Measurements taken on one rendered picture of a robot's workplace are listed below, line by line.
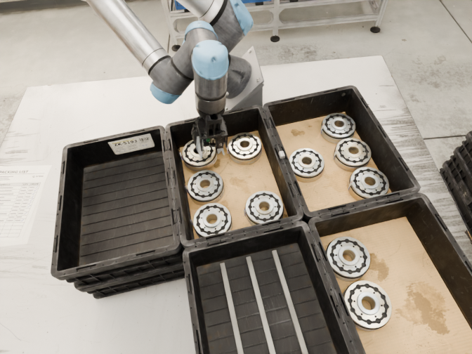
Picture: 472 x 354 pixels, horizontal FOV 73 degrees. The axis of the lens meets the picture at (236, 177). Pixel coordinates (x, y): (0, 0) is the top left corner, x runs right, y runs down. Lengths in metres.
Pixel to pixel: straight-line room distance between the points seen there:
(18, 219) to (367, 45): 2.60
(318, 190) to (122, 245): 0.56
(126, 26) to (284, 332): 0.81
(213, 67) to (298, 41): 2.25
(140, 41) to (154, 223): 0.47
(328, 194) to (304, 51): 1.99
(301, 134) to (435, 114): 1.58
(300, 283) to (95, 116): 1.04
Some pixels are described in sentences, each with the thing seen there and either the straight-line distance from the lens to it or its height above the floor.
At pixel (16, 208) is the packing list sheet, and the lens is 1.34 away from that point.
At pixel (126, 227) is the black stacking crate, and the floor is 0.83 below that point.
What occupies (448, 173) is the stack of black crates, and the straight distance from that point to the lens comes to 1.89.
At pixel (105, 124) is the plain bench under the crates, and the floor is 0.70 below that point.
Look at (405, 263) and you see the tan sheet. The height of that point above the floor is 0.83.
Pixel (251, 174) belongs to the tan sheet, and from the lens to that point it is 0.96.
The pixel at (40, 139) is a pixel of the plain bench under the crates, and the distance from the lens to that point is 1.50.
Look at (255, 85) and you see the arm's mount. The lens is 1.13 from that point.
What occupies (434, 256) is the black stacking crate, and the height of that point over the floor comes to 0.85.
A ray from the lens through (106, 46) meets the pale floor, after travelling 3.20.
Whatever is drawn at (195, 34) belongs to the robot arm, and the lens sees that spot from 0.81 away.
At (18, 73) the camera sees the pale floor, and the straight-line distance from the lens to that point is 3.32.
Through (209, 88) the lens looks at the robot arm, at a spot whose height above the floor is 1.15.
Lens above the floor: 1.63
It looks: 57 degrees down
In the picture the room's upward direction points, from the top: 7 degrees counter-clockwise
